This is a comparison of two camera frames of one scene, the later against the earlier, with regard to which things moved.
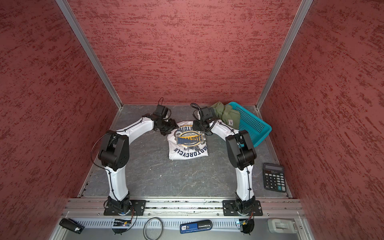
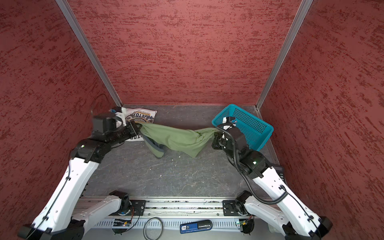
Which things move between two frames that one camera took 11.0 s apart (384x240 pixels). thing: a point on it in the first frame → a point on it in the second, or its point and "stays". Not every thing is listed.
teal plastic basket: [257, 128] stays
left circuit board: [120, 226] stays
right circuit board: [246, 225] stays
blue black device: [196, 226] stays
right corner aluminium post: [301, 13] stays
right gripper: [196, 126] → [218, 137]
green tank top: [227, 114] → [158, 138]
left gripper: [173, 125] → [131, 125]
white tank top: [186, 143] → [142, 115]
